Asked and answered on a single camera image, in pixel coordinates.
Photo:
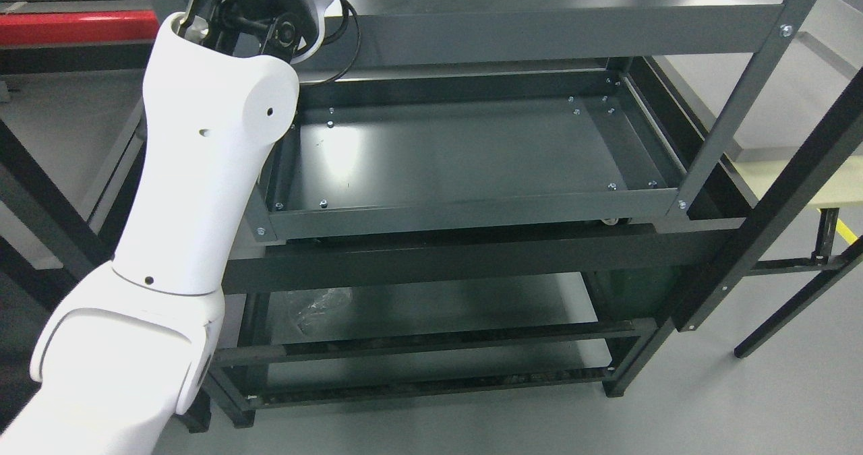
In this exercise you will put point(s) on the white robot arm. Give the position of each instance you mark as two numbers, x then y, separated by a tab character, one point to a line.
130	345

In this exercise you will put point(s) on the dark grey shelf unit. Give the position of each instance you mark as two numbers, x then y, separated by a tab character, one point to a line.
510	174

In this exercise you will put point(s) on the red metal beam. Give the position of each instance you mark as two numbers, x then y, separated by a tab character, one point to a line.
19	29

